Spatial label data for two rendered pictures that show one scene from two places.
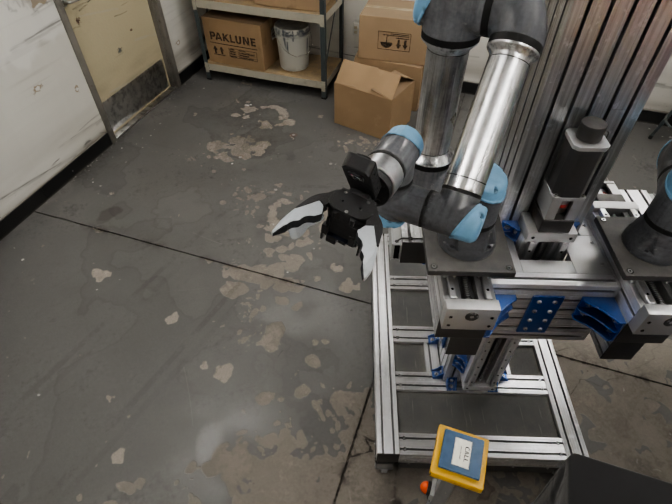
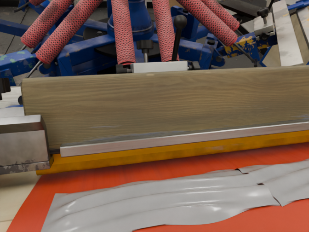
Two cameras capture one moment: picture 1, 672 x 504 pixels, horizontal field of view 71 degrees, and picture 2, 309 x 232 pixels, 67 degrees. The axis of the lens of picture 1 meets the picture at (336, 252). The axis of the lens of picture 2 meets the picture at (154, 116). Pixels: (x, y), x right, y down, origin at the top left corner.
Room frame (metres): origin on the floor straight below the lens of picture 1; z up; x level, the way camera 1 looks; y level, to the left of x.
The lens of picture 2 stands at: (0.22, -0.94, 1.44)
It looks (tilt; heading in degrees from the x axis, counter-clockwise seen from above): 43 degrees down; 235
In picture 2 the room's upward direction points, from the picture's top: 6 degrees clockwise
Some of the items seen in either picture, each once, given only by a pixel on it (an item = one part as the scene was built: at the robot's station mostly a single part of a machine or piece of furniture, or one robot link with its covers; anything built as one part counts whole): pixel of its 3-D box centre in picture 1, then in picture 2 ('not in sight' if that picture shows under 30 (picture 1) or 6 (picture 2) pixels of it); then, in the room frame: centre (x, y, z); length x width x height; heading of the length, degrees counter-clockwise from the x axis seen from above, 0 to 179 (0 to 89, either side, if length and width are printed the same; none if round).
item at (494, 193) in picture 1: (476, 191); not in sight; (0.89, -0.34, 1.42); 0.13 x 0.12 x 0.14; 62
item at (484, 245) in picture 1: (469, 227); not in sight; (0.89, -0.35, 1.31); 0.15 x 0.15 x 0.10
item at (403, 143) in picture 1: (395, 156); not in sight; (0.72, -0.11, 1.65); 0.11 x 0.08 x 0.09; 152
